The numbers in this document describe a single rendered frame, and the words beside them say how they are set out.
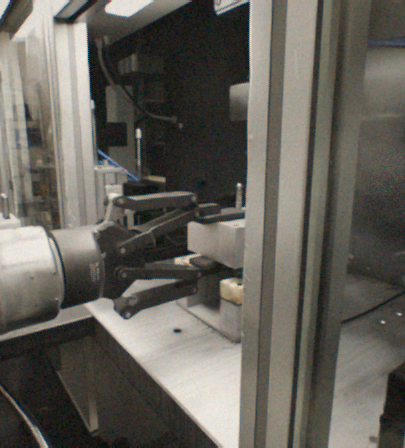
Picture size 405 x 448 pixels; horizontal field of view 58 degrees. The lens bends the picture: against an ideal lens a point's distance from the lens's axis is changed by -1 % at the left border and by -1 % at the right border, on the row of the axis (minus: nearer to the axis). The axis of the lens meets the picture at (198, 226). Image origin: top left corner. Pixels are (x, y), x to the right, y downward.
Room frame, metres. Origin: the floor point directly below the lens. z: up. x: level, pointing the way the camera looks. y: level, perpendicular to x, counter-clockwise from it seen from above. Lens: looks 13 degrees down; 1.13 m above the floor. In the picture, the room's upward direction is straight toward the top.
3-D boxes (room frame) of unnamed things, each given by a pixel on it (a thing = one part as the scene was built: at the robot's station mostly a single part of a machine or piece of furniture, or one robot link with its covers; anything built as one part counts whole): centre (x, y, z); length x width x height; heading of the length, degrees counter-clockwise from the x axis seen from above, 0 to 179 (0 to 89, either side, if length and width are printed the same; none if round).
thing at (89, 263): (0.35, 0.10, 1.02); 0.09 x 0.07 x 0.08; 126
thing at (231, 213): (0.44, -0.02, 1.04); 0.07 x 0.03 x 0.01; 126
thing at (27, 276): (0.31, 0.16, 1.01); 0.09 x 0.06 x 0.09; 36
